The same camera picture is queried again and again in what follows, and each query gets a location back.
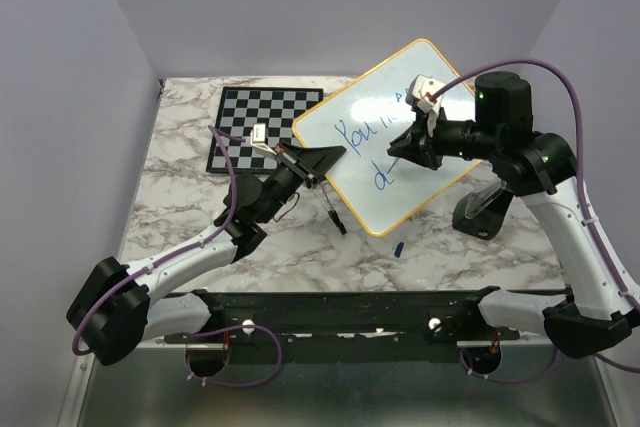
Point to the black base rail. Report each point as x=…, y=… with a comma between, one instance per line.
x=327, y=328

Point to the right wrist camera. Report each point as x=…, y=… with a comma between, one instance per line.
x=420, y=96

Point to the blue marker cap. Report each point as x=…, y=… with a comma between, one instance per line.
x=398, y=250

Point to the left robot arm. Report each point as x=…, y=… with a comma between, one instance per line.
x=121, y=305

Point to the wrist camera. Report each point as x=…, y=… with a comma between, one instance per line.
x=258, y=142
x=420, y=96

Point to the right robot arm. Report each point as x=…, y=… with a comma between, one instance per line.
x=599, y=309

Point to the black eraser holder stand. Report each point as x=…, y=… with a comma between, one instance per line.
x=481, y=213

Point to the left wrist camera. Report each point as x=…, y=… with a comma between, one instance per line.
x=258, y=142

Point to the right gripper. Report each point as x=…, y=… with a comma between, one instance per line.
x=409, y=145

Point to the yellow framed whiteboard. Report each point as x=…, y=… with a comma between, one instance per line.
x=364, y=117

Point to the black wire board easel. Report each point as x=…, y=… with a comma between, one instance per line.
x=333, y=215

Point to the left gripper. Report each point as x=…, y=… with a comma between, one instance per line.
x=311, y=164

